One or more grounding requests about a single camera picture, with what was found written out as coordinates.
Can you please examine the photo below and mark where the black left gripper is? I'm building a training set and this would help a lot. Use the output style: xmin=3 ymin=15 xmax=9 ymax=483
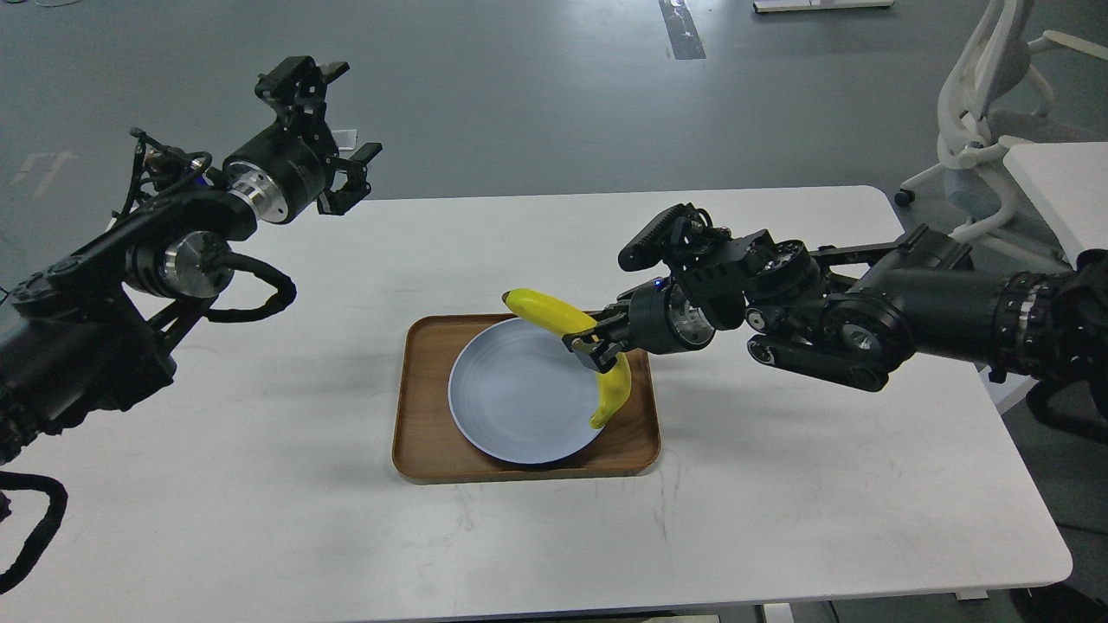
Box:
xmin=222 ymin=57 xmax=383 ymax=224

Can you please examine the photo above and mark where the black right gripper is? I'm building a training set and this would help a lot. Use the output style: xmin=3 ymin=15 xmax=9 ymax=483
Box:
xmin=561 ymin=284 xmax=716 ymax=372

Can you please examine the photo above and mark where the yellow banana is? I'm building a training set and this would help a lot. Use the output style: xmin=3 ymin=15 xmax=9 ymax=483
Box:
xmin=500 ymin=288 xmax=634 ymax=431

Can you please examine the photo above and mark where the light blue plate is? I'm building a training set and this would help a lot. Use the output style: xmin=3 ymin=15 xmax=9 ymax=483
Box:
xmin=448 ymin=318 xmax=601 ymax=464

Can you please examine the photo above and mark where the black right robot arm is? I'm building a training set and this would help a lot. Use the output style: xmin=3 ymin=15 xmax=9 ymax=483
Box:
xmin=561 ymin=202 xmax=1107 ymax=443

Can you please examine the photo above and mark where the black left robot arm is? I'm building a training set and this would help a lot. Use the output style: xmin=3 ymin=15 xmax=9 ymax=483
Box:
xmin=1 ymin=57 xmax=383 ymax=464

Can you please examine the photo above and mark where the brown wooden tray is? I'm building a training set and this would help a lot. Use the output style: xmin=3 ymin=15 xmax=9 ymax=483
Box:
xmin=392 ymin=314 xmax=661 ymax=484

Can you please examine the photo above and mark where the white office chair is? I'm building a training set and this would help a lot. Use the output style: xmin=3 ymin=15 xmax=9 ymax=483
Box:
xmin=894 ymin=1 xmax=1105 ymax=266

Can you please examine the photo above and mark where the white side table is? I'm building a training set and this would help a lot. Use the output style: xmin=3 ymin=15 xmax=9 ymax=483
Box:
xmin=987 ymin=143 xmax=1108 ymax=416

